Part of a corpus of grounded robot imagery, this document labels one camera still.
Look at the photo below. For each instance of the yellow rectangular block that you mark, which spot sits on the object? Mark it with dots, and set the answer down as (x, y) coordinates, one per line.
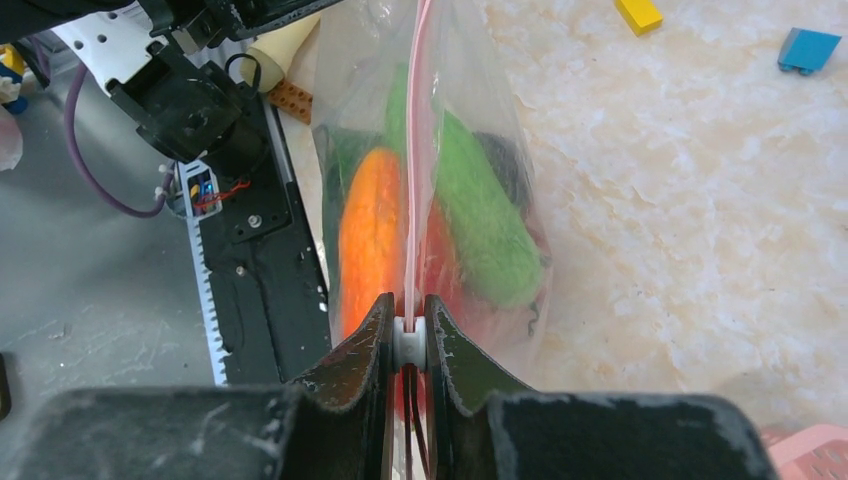
(641, 16)

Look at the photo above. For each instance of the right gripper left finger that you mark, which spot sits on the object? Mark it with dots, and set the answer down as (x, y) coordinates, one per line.
(333, 421)

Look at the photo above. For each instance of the red yellow mango toy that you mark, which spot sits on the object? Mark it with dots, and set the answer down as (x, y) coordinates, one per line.
(370, 244)

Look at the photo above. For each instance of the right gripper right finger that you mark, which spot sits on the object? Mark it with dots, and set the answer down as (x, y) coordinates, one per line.
(484, 423)

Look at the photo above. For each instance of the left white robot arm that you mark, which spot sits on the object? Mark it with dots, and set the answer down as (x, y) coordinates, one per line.
(182, 110)

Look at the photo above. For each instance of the blue block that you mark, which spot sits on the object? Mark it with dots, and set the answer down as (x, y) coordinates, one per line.
(806, 51)

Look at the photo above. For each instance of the brown wooden block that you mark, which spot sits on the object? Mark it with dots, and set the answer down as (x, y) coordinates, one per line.
(292, 100)

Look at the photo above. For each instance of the pink perforated plastic basket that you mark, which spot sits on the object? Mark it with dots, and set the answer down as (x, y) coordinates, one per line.
(816, 452)

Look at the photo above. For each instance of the green cucumber toy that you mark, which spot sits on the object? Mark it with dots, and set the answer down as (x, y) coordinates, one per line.
(501, 261)

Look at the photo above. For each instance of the dark purple eggplant toy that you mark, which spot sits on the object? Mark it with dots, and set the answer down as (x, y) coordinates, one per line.
(507, 162)

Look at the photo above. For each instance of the red lychee bunch toy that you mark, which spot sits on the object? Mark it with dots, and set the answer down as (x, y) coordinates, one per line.
(440, 267)

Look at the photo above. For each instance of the clear zip top bag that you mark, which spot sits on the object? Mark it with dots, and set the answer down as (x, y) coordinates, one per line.
(452, 66)

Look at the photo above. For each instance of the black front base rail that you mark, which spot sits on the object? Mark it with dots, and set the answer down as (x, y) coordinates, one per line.
(263, 295)

